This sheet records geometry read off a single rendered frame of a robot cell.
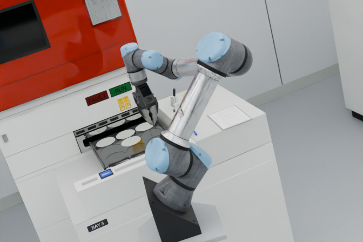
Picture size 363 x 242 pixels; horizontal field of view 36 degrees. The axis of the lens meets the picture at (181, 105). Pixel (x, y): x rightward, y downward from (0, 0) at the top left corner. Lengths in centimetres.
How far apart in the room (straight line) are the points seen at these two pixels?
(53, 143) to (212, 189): 88
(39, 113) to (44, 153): 22
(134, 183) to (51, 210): 79
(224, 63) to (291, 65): 321
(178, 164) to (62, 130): 109
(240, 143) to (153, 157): 68
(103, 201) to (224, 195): 57
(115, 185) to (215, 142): 48
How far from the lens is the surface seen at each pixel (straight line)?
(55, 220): 316
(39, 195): 308
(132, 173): 244
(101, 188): 243
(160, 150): 197
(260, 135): 261
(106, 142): 291
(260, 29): 490
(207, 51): 193
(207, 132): 253
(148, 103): 229
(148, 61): 221
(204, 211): 227
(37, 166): 302
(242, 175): 264
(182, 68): 224
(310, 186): 380
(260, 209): 276
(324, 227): 343
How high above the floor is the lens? 205
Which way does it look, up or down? 22 degrees down
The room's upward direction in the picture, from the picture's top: 16 degrees counter-clockwise
